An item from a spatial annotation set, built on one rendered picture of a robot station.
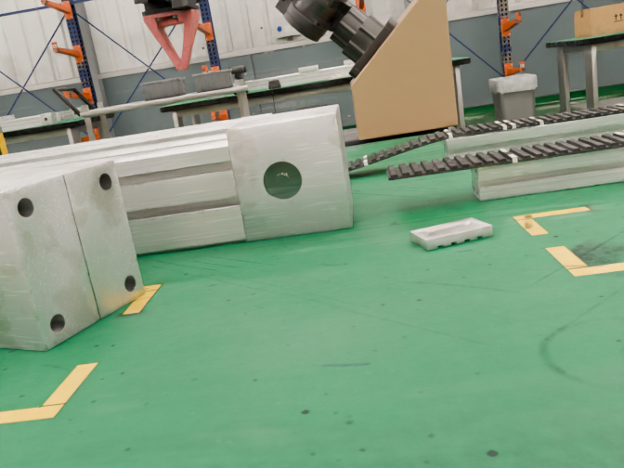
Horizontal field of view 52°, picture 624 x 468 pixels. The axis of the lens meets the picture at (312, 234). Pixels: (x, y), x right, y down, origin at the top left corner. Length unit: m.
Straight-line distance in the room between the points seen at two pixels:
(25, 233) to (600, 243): 0.34
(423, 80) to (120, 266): 0.75
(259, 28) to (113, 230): 7.89
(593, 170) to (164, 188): 0.36
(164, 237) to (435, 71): 0.66
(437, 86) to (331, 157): 0.60
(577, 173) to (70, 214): 0.40
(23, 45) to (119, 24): 1.26
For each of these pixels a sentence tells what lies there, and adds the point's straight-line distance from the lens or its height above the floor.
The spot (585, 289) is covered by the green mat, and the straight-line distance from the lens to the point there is 0.37.
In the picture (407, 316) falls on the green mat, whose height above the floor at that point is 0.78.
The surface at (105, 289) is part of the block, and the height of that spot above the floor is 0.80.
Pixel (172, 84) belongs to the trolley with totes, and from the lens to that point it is 3.73.
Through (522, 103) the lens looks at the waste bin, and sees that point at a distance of 5.66.
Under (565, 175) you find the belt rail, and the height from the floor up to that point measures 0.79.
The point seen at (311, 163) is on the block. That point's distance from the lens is 0.52.
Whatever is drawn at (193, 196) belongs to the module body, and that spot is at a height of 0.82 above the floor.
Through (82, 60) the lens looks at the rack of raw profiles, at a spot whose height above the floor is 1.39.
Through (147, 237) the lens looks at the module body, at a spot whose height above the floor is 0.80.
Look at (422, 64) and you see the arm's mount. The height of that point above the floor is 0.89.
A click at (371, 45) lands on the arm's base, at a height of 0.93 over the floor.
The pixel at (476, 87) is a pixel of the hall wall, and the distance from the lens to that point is 8.39.
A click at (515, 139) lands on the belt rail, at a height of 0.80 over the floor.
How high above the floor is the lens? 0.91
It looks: 15 degrees down
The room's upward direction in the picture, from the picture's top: 9 degrees counter-clockwise
